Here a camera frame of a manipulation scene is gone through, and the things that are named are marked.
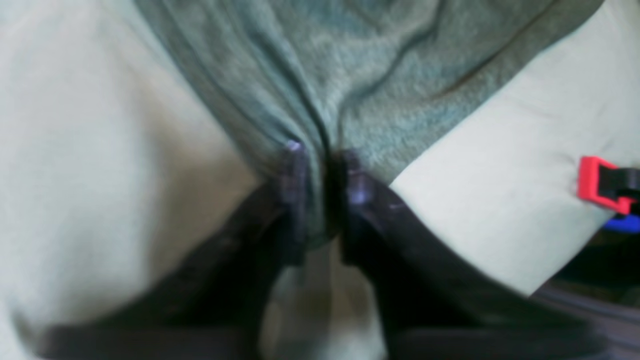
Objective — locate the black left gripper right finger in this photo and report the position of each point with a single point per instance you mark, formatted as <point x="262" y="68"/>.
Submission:
<point x="433" y="304"/>

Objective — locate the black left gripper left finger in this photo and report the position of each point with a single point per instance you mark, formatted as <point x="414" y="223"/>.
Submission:
<point x="211" y="306"/>

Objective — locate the green T-shirt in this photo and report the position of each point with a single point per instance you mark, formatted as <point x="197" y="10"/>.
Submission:
<point x="387" y="78"/>

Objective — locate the light green table cloth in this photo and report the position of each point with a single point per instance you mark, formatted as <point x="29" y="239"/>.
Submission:
<point x="112" y="168"/>

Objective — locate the blue orange bar clamp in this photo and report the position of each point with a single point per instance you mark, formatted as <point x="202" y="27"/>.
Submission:
<point x="614" y="188"/>

